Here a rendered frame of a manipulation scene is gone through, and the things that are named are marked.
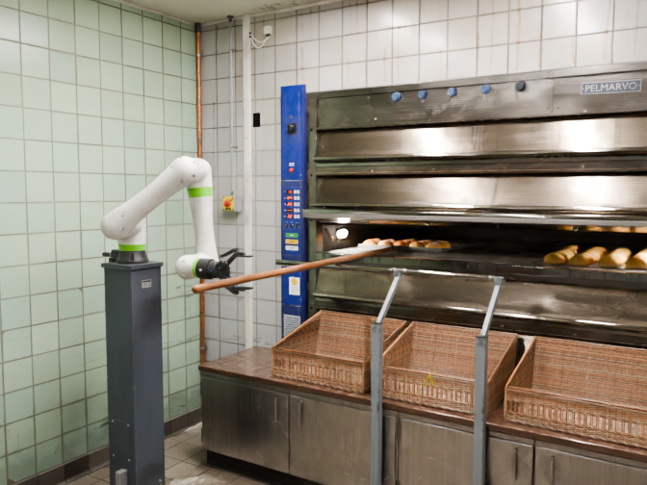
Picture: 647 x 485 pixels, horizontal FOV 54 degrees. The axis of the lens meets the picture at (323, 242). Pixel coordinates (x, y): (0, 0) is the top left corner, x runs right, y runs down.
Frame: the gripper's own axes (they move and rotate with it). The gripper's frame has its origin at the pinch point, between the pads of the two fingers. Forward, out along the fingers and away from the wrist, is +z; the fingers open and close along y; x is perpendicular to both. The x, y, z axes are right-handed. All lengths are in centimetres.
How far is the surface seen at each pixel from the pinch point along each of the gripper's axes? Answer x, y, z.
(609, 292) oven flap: -101, 11, 129
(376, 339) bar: -39, 32, 41
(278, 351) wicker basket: -51, 48, -21
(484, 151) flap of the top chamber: -97, -54, 70
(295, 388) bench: -45, 64, -7
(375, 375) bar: -39, 48, 41
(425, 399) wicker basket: -50, 59, 60
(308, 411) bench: -46, 74, 1
